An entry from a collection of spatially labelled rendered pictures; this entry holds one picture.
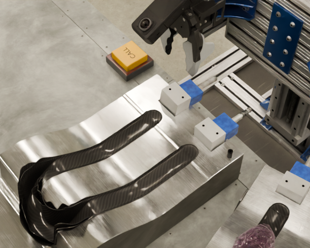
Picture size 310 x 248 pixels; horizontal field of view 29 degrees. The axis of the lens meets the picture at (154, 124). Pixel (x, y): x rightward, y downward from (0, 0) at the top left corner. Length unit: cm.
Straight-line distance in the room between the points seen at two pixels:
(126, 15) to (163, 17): 170
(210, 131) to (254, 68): 110
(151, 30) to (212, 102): 113
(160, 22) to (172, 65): 150
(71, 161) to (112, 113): 15
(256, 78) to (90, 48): 89
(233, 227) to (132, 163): 22
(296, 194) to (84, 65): 58
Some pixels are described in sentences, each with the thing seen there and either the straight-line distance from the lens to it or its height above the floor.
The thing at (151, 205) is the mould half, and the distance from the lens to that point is 108.
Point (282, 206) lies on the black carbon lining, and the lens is 114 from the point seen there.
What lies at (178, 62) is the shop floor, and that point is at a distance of 249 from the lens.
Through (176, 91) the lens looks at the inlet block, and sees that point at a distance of 118.
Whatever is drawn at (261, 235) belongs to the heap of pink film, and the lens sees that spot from 105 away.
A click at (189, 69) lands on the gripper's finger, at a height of 103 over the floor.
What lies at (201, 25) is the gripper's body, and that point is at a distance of 105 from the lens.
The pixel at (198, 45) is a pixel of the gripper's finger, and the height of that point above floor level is 110.
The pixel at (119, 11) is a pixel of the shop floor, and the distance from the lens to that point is 271.
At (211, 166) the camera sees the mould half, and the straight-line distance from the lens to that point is 112.
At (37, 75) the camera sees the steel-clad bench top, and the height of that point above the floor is 80.
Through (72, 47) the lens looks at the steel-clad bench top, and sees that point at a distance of 144.
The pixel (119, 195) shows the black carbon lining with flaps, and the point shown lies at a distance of 108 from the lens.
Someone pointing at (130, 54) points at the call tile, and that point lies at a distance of 137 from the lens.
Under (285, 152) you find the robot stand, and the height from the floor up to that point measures 21.
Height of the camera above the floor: 183
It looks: 53 degrees down
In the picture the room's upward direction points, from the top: straight up
